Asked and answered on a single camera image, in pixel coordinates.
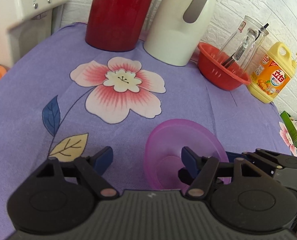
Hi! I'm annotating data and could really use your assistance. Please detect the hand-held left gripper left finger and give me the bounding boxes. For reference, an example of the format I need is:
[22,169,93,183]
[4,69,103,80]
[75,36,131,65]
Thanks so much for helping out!
[33,146,119,199]

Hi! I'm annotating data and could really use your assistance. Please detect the purple plastic bowl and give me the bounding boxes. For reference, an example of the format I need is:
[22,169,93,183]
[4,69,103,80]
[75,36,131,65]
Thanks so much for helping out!
[143,119,232,190]

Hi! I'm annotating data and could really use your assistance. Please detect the red plastic colander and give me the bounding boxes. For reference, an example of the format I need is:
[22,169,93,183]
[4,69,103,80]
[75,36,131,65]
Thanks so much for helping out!
[197,42,251,91]

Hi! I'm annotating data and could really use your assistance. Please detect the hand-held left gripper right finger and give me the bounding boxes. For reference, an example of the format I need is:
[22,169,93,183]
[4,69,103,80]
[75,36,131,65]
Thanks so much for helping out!
[178,146,260,199]

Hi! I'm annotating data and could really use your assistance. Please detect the black straw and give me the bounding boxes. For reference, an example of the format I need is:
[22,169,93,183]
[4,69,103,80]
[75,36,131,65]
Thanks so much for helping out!
[222,24,269,67]

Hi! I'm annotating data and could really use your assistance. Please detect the glass pitcher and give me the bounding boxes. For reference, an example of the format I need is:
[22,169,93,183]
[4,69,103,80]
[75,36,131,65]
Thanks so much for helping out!
[217,15,266,74]

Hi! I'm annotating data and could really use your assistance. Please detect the white appliance with screen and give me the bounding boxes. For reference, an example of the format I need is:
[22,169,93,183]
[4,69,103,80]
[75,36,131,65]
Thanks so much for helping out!
[0,0,69,68]

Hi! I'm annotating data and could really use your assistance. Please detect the red thermos jug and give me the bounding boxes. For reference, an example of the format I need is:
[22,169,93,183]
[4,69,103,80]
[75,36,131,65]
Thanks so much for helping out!
[85,0,156,52]

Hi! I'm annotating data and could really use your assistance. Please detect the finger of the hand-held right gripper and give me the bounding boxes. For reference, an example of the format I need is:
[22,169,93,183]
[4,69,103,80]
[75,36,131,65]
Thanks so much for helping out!
[242,149,297,178]
[225,151,246,164]

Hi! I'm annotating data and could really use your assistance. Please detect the green box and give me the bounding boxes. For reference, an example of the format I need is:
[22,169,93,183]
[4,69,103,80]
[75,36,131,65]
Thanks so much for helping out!
[280,111,297,148]

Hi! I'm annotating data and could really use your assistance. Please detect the yellow detergent bottle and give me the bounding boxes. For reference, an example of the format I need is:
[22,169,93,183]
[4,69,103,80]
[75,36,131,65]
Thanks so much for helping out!
[247,42,297,104]

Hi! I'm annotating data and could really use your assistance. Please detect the purple floral tablecloth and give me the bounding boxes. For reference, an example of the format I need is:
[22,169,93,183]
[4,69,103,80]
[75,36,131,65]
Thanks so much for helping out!
[0,22,297,200]

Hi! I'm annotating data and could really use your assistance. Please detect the white thermos jug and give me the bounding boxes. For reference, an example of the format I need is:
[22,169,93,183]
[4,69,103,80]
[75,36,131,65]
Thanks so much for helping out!
[143,0,221,67]

